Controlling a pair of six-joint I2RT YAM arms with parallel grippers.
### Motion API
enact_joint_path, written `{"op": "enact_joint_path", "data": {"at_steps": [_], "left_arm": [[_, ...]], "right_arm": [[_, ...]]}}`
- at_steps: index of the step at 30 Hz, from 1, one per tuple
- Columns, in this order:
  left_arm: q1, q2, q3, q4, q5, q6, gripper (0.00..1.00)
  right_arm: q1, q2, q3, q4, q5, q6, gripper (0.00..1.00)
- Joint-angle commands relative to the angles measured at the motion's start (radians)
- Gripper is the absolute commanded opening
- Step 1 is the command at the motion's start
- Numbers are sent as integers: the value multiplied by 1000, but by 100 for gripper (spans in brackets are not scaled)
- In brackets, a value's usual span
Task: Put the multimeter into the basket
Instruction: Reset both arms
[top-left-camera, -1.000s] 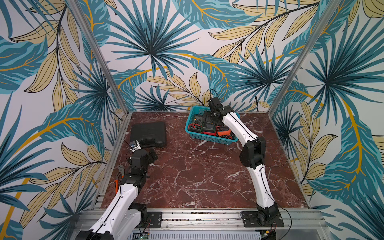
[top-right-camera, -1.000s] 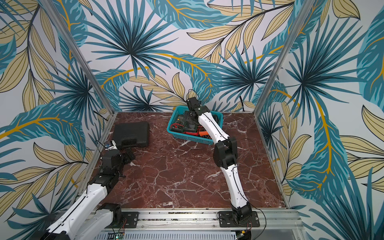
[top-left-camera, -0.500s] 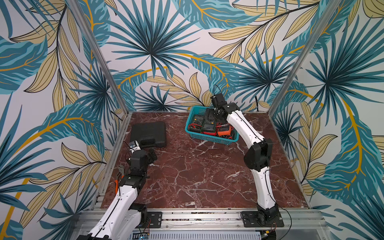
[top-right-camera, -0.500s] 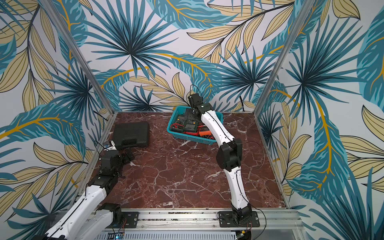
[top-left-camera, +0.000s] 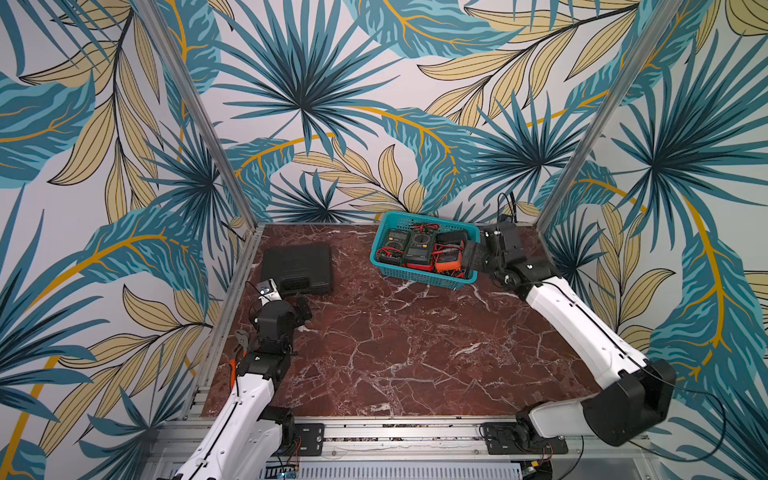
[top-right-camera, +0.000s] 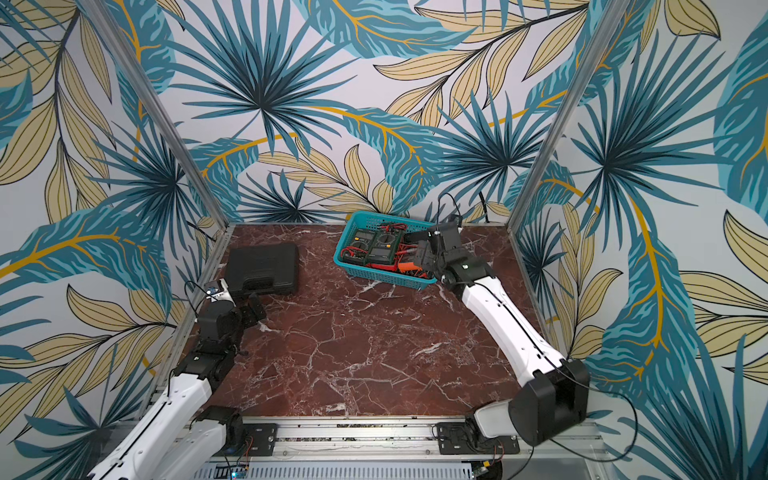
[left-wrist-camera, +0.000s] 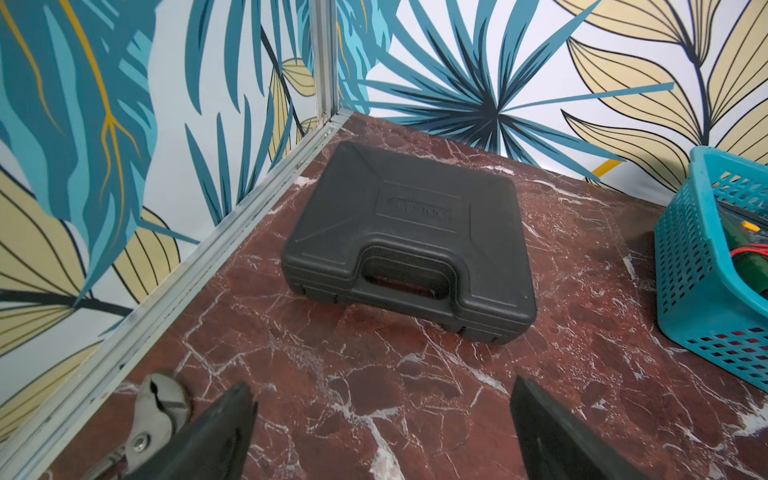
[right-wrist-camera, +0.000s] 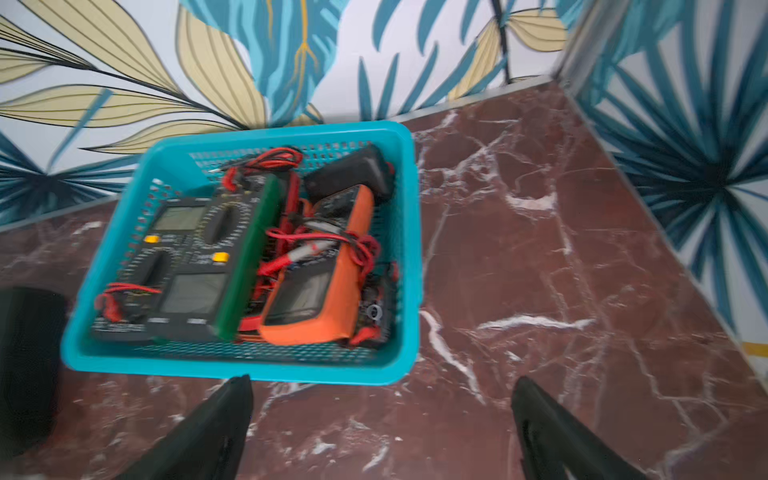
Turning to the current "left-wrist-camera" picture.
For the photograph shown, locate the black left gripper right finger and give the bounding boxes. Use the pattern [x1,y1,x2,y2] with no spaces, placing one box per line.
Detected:
[510,376,647,479]

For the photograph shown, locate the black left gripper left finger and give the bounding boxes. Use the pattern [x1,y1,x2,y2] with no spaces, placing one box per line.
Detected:
[127,382,258,480]

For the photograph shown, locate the teal plastic basket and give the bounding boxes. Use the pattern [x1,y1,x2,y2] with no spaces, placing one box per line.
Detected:
[654,146,767,390]

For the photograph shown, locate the black plastic tool case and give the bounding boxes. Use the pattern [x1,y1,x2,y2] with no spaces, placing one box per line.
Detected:
[281,141,537,344]

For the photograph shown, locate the orange handled pliers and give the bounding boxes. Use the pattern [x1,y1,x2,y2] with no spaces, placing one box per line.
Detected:
[83,373,191,479]

